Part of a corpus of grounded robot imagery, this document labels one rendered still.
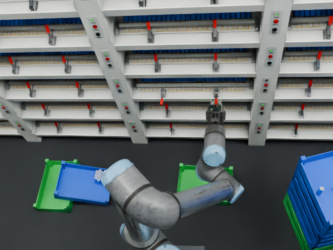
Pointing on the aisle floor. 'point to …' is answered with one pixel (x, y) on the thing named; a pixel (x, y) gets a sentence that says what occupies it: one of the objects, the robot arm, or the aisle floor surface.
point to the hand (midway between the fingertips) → (216, 102)
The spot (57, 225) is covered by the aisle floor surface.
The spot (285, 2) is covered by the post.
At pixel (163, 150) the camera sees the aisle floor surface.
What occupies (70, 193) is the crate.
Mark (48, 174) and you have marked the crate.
